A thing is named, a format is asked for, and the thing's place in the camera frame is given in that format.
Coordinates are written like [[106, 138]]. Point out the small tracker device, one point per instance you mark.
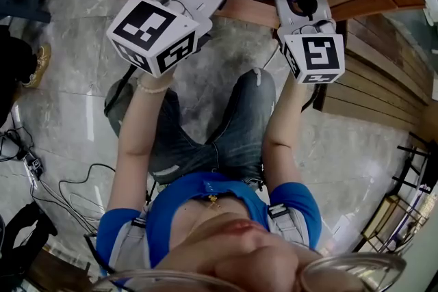
[[36, 164]]

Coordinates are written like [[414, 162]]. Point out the clear rimmed glasses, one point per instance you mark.
[[352, 270]]

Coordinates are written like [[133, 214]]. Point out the dark wooden slat platform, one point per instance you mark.
[[376, 85]]

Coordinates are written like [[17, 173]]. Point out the person's blue shirt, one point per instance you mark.
[[191, 191]]

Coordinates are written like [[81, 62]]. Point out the black metal rack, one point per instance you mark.
[[410, 150]]

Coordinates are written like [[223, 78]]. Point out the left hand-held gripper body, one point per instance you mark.
[[147, 30]]

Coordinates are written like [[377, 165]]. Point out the person's left leg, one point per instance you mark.
[[171, 140]]

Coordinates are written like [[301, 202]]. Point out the thin frame shelf rack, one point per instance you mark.
[[380, 219]]

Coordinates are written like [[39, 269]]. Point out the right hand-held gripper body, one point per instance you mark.
[[318, 54]]

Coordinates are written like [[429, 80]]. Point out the person's face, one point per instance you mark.
[[246, 256]]

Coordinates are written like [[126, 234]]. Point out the person's right forearm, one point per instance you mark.
[[284, 113]]

